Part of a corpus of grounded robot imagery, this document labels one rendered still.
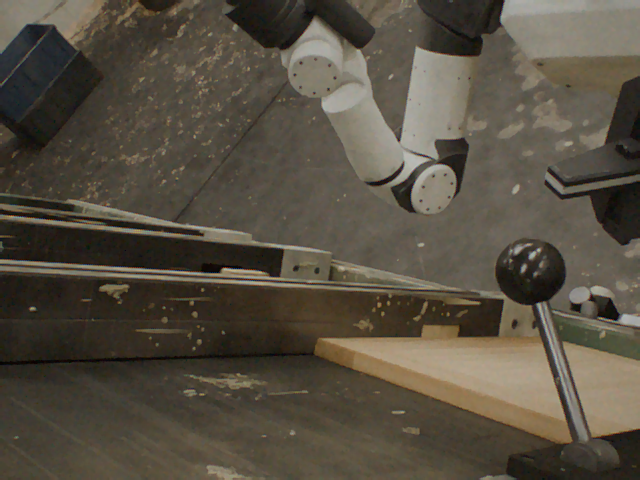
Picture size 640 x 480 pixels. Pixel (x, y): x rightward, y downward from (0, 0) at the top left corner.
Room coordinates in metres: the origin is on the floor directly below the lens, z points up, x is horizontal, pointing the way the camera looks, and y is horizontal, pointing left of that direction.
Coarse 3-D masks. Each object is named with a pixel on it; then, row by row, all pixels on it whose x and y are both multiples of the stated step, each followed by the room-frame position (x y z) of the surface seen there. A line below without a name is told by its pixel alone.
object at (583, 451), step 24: (528, 240) 0.28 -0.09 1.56; (504, 264) 0.28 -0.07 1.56; (528, 264) 0.27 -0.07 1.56; (552, 264) 0.26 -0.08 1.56; (504, 288) 0.28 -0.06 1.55; (528, 288) 0.26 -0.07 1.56; (552, 288) 0.26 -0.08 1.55; (552, 336) 0.25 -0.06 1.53; (552, 360) 0.24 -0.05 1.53; (576, 408) 0.22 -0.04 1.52; (576, 432) 0.21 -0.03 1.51; (576, 456) 0.20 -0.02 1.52; (600, 456) 0.19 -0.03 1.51
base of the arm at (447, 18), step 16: (416, 0) 0.90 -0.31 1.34; (432, 0) 0.88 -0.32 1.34; (448, 0) 0.86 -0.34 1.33; (464, 0) 0.84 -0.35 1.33; (480, 0) 0.83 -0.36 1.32; (496, 0) 0.82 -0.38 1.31; (432, 16) 0.88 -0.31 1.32; (448, 16) 0.86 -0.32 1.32; (464, 16) 0.84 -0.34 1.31; (480, 16) 0.82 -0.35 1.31; (496, 16) 0.84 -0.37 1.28; (464, 32) 0.84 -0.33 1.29; (480, 32) 0.83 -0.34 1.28
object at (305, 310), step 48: (0, 288) 0.54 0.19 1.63; (48, 288) 0.55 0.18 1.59; (96, 288) 0.55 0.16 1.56; (144, 288) 0.56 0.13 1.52; (192, 288) 0.58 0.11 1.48; (240, 288) 0.59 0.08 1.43; (288, 288) 0.60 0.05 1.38; (336, 288) 0.62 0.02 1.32; (384, 288) 0.68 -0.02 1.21; (432, 288) 0.71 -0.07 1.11; (0, 336) 0.53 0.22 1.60; (48, 336) 0.53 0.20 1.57; (96, 336) 0.54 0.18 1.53; (144, 336) 0.55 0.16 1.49; (192, 336) 0.56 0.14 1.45; (240, 336) 0.57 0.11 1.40; (288, 336) 0.59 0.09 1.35; (336, 336) 0.60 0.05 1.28; (384, 336) 0.62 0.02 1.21; (480, 336) 0.66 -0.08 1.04; (528, 336) 0.68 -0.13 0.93
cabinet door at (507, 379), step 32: (320, 352) 0.58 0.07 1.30; (352, 352) 0.54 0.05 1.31; (384, 352) 0.54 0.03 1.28; (416, 352) 0.56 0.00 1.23; (448, 352) 0.57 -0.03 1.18; (480, 352) 0.58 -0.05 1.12; (512, 352) 0.59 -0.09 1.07; (544, 352) 0.60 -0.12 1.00; (576, 352) 0.60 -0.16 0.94; (416, 384) 0.46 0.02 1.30; (448, 384) 0.44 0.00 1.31; (480, 384) 0.43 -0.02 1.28; (512, 384) 0.44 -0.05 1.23; (544, 384) 0.45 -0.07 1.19; (576, 384) 0.45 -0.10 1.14; (608, 384) 0.45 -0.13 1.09; (512, 416) 0.37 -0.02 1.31; (544, 416) 0.35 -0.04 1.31; (608, 416) 0.35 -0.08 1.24
